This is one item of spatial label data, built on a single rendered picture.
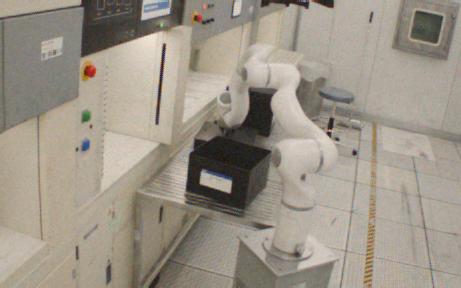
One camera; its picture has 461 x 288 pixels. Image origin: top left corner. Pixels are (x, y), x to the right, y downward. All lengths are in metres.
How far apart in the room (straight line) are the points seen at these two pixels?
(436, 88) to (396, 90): 0.50
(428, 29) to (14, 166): 5.18
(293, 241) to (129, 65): 1.09
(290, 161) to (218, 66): 2.15
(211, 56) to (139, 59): 1.47
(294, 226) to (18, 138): 0.96
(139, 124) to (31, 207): 0.93
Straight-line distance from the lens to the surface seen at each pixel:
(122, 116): 2.44
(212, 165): 2.10
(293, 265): 1.82
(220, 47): 3.71
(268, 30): 5.15
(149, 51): 2.30
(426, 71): 6.31
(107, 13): 1.69
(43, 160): 1.53
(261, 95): 2.88
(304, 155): 1.69
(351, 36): 6.22
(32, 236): 1.69
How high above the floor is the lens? 1.75
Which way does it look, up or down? 21 degrees down
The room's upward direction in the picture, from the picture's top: 8 degrees clockwise
